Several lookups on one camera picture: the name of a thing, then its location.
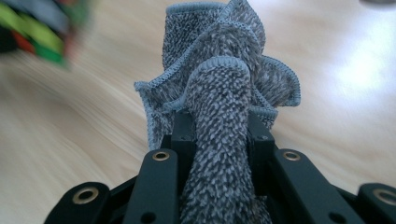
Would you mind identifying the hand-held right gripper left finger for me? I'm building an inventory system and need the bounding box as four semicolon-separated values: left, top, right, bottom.
160;110;198;190

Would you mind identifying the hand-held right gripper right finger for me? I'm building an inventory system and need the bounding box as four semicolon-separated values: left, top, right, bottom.
247;111;278;197

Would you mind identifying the grey microfibre cloth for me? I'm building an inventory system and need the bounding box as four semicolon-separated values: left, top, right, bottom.
134;0;302;224

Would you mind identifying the multicoloured puzzle cube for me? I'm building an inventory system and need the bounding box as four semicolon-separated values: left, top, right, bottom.
0;0;92;68

